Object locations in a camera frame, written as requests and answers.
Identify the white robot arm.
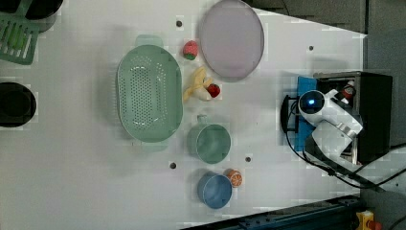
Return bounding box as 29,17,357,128
298,90,382,190

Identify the red plush ketchup bottle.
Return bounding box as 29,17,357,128
341,80,355,101

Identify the black bin top left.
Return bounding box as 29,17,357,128
0,0,64,33

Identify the black toaster oven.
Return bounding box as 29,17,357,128
313,71,393,165

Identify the plush peeled banana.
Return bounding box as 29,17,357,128
183,66,213,103

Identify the pink plush strawberry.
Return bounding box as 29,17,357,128
183,40,198,60

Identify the blue cup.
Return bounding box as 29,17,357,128
197,172,233,209

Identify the black round container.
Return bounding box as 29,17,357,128
0,82,36,127

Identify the red plush strawberry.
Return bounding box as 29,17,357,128
207,83,221,98

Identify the blue aluminium frame rail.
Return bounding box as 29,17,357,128
183,195,365,230

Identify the green perforated colander basket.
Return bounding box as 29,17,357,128
116,34,183,152

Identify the blue oven door mat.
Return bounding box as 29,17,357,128
294,77,317,151

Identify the green mug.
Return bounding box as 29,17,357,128
187,114,232,165

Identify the yellow red emergency button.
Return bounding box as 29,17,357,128
356,211,382,230

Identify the green slotted utensil rack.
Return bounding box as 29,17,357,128
0,0,39,65

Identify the plush orange slice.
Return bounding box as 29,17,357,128
227,170,243,188

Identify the lilac round plate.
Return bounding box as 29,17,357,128
198,0,264,79

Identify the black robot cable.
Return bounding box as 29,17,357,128
280,95,406,190

